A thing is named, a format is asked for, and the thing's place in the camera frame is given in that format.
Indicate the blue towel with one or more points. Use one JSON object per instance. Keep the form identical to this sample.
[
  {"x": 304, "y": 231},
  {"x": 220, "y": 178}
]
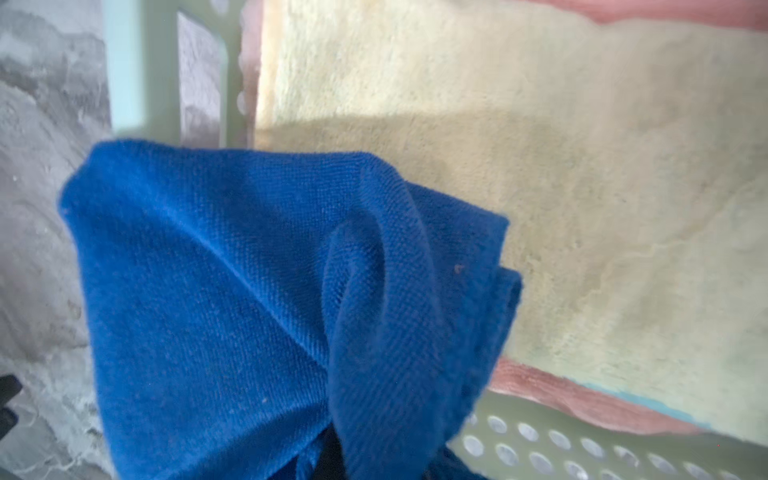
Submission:
[{"x": 257, "y": 315}]

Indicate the pink towel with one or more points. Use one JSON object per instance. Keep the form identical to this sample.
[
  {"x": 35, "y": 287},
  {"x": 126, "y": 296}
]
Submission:
[{"x": 588, "y": 396}]

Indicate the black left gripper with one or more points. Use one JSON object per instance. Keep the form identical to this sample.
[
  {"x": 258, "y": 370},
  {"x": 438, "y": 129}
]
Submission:
[{"x": 10, "y": 387}]

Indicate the pale yellow teal towel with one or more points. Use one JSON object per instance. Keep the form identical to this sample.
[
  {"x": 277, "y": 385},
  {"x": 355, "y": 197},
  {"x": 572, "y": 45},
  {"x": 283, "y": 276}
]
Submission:
[{"x": 540, "y": 180}]

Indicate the mint green empty basket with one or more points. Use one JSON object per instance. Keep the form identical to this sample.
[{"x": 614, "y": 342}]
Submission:
[{"x": 508, "y": 437}]

